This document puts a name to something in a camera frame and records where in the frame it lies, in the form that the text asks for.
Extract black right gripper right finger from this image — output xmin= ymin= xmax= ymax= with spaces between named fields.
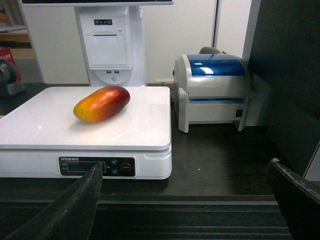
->
xmin=267 ymin=158 xmax=320 ymax=240

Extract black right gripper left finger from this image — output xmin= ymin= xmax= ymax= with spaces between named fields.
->
xmin=6 ymin=162 xmax=103 ymax=240

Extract dark red yellow mango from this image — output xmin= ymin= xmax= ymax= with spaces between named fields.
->
xmin=73 ymin=86 xmax=131 ymax=123

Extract white checkout scale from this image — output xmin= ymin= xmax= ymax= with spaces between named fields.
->
xmin=0 ymin=86 xmax=172 ymax=180

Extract grey blue label printer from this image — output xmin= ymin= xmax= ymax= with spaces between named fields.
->
xmin=172 ymin=53 xmax=251 ymax=133

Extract black round barcode scanner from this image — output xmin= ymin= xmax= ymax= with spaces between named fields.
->
xmin=0 ymin=59 xmax=27 ymax=98

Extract grey green chair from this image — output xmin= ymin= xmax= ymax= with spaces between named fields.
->
xmin=199 ymin=46 xmax=223 ymax=55

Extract white receipt printer kiosk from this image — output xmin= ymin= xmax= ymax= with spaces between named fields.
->
xmin=21 ymin=0 xmax=174 ymax=87

